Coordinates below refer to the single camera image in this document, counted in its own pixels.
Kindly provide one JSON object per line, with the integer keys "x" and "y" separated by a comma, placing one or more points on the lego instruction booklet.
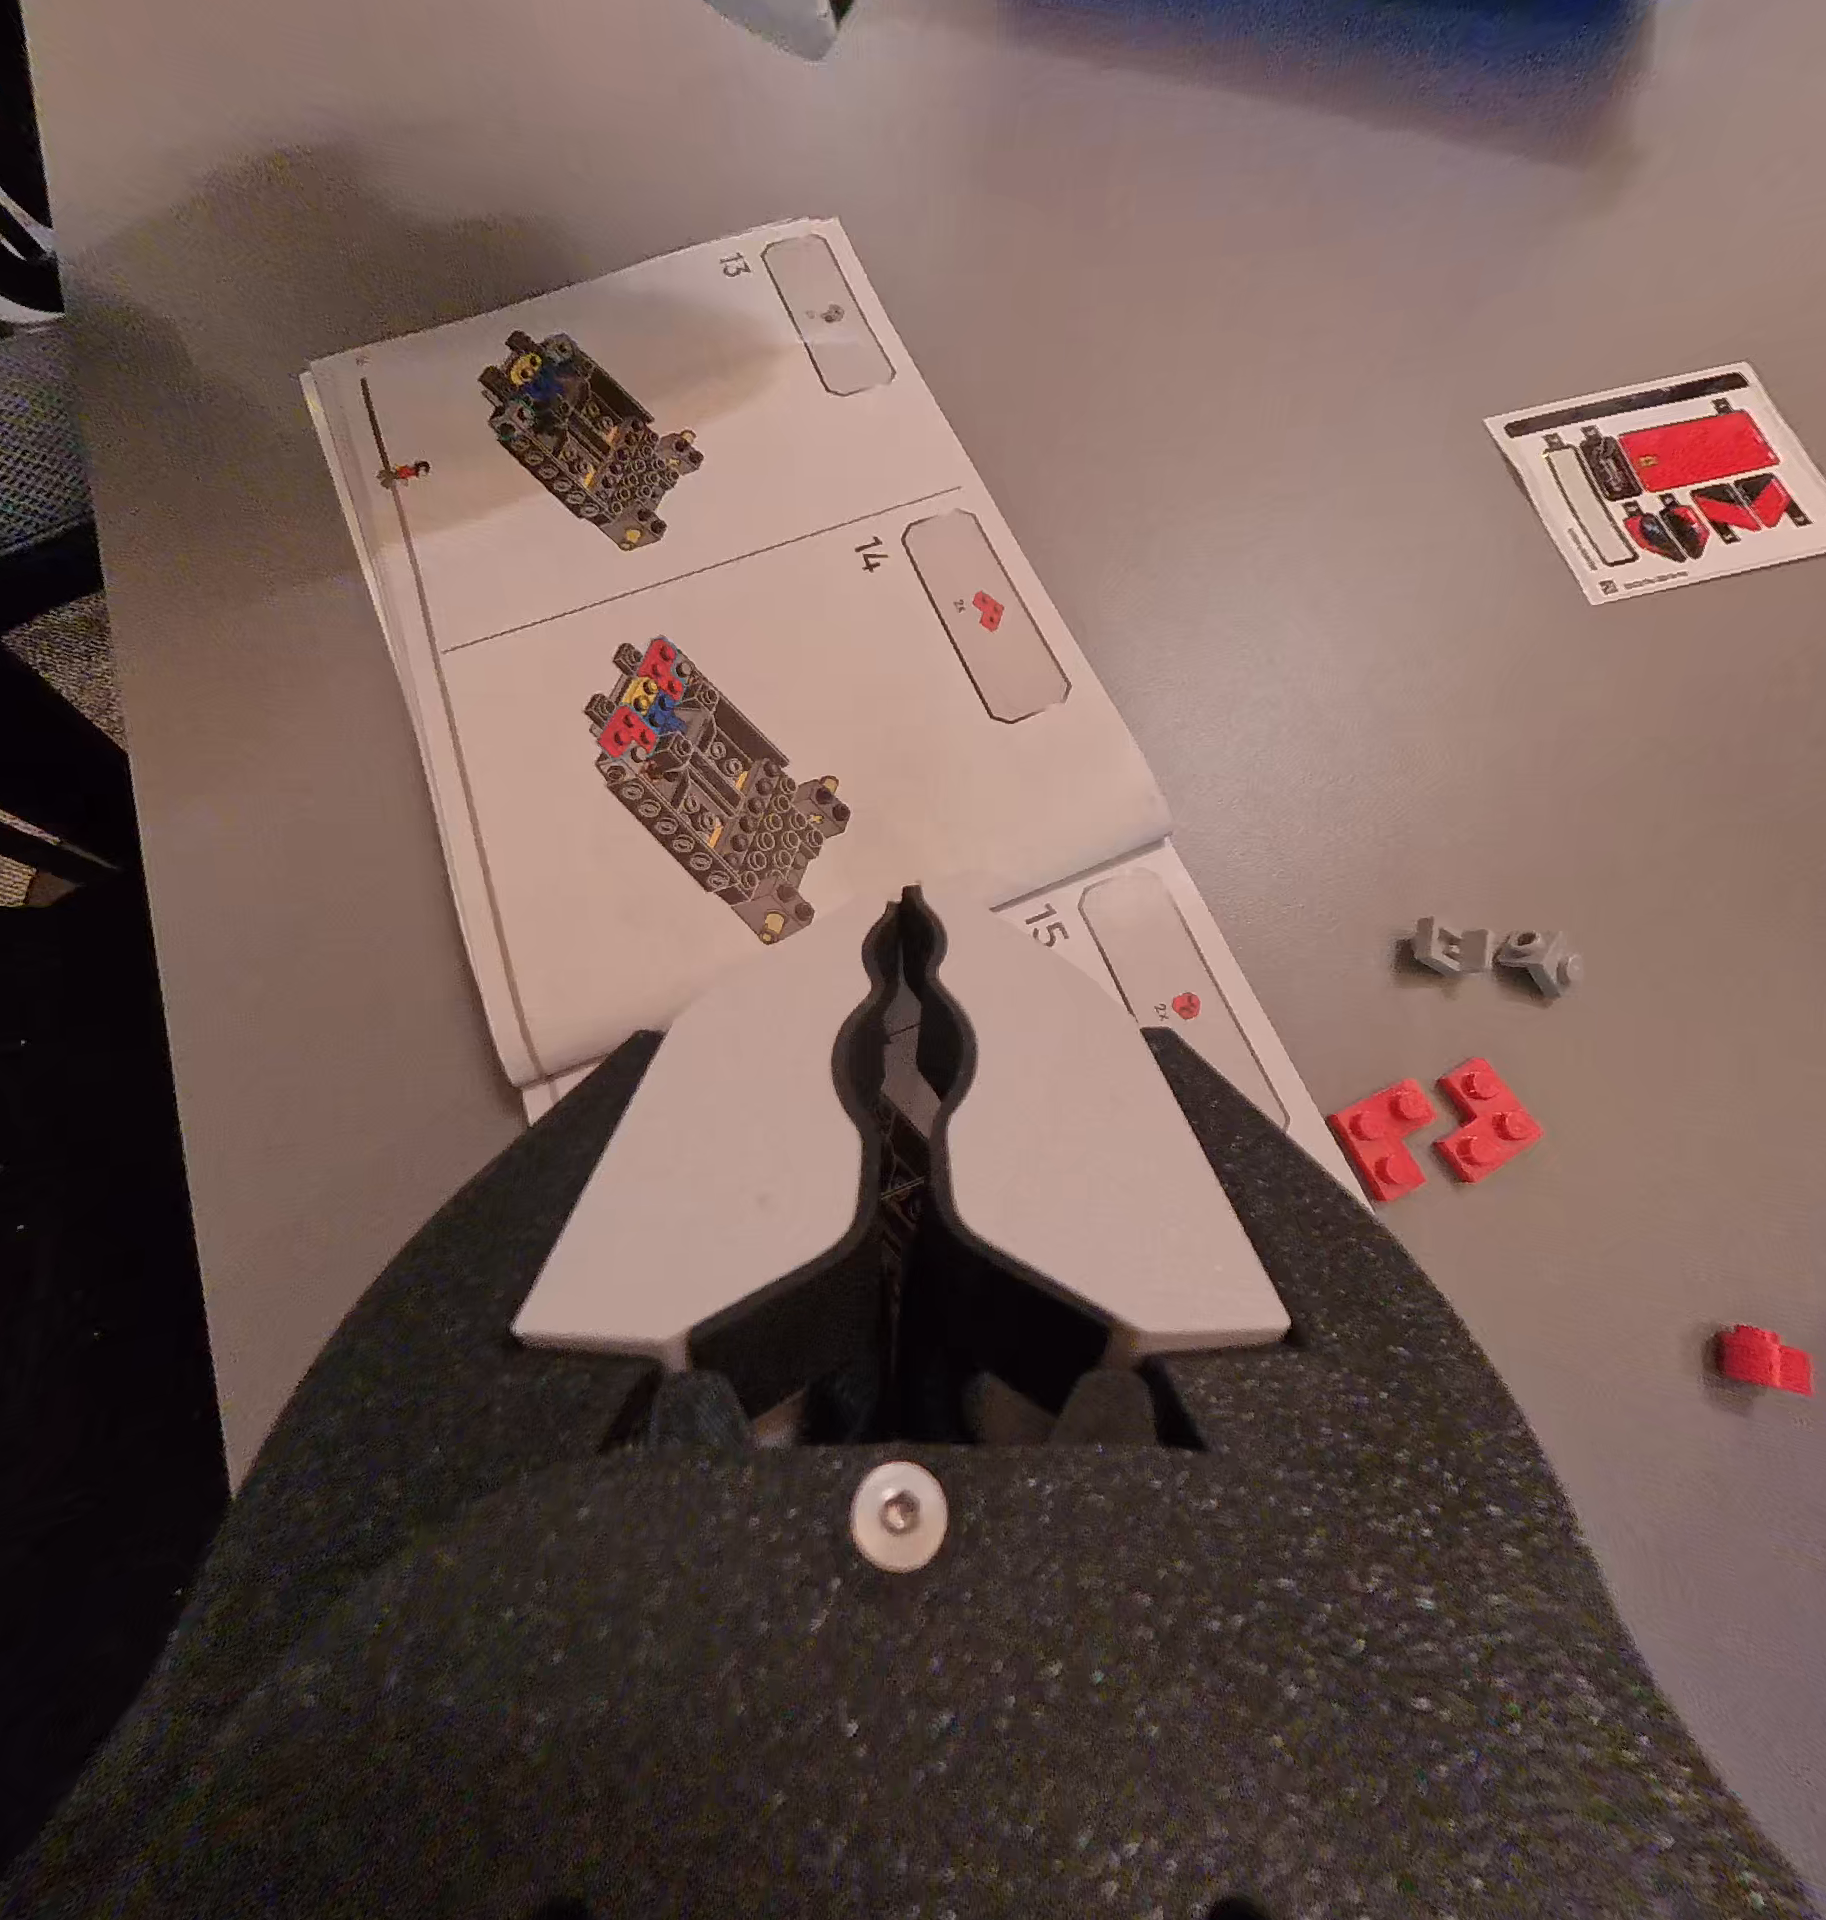
{"x": 793, "y": 601}

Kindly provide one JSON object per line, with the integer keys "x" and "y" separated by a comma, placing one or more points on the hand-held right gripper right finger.
{"x": 1108, "y": 1185}

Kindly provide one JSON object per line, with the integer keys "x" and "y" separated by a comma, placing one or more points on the lego sticker sheet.
{"x": 1679, "y": 481}

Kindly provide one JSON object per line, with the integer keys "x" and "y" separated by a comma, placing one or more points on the red corner lego plate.
{"x": 1378, "y": 1143}
{"x": 1486, "y": 1122}

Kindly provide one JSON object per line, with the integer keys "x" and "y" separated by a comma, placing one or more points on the black office chair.
{"x": 27, "y": 450}

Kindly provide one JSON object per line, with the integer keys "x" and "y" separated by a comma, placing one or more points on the small grey lego piece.
{"x": 1444, "y": 951}
{"x": 1534, "y": 962}

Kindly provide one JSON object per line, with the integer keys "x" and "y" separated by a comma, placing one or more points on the small red lego piece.
{"x": 1760, "y": 1359}

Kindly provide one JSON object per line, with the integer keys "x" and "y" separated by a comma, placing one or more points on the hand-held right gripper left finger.
{"x": 732, "y": 1185}

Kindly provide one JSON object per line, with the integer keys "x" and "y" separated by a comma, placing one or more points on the blue plastic bin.
{"x": 1303, "y": 22}

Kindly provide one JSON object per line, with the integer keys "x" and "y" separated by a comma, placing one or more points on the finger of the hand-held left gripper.
{"x": 793, "y": 17}

